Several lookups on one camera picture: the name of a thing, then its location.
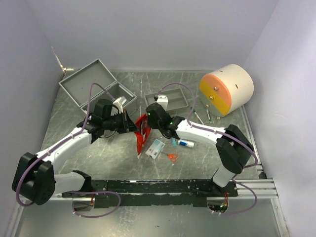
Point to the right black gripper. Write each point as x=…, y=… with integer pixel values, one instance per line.
x=151, y=123

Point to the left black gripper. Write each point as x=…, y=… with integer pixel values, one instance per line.
x=127, y=125

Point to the red first aid pouch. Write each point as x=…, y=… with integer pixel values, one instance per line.
x=142, y=133

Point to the teal white bandage packet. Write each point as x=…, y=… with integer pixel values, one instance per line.
x=174, y=142

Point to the white blue gauze packet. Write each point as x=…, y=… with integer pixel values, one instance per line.
x=155, y=148

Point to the orange small scissors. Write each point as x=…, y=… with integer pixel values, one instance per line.
x=172, y=156

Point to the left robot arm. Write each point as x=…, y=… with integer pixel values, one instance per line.
x=35, y=177

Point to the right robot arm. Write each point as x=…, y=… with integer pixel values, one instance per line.
x=234, y=149

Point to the grey divided tray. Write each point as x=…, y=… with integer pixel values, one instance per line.
x=176, y=99

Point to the white blue tube bottle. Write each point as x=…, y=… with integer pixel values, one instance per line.
x=185, y=143

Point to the green cap marker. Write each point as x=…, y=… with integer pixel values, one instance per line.
x=197, y=116

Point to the grey open storage case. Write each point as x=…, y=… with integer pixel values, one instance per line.
x=95, y=81

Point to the beige cylinder drum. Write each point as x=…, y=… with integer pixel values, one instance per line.
x=226, y=89

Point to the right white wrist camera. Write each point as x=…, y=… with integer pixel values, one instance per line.
x=162, y=100

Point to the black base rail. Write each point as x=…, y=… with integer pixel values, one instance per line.
x=195, y=192

